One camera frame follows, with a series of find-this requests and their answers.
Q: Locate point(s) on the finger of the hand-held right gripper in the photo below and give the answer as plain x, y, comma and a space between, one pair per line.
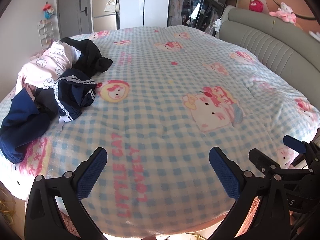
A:
260, 158
292, 142

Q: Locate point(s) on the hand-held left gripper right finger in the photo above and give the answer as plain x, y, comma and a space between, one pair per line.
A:
225, 175

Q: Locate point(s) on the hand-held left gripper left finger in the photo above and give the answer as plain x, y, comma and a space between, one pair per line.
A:
92, 172

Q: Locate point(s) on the navy white-striped shorts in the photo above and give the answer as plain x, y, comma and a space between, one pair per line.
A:
20, 122

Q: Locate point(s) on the pink fluffy bed cover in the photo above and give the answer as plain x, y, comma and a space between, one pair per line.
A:
68, 223

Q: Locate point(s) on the navy lace-trimmed garment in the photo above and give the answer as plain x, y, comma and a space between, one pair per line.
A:
72, 95

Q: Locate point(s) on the blue checked cat-print blanket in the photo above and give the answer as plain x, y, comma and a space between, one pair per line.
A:
162, 92

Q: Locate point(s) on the grey padded bed headboard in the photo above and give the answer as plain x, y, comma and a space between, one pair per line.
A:
262, 35

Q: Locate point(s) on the pink cat-print pajama garment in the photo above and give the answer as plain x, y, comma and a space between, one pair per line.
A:
50, 65

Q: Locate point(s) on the black garment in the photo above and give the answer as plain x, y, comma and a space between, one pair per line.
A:
87, 55

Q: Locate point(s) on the pink and white cat plush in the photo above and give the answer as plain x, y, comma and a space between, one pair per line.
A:
283, 12

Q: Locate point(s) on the white power strip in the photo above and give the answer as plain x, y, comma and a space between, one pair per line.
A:
218, 23

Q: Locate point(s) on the silver refrigerator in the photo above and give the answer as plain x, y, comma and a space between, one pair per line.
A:
103, 22

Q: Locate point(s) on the grey door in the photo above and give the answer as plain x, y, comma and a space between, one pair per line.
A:
72, 10

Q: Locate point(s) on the white handbag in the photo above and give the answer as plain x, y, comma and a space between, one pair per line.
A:
111, 6

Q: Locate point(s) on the red and blue plush toy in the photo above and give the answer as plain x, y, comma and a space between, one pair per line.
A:
48, 10

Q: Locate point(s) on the glass-door closet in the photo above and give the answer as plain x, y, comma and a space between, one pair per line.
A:
180, 5

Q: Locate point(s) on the white wardrobe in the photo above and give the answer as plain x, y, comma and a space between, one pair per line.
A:
145, 2

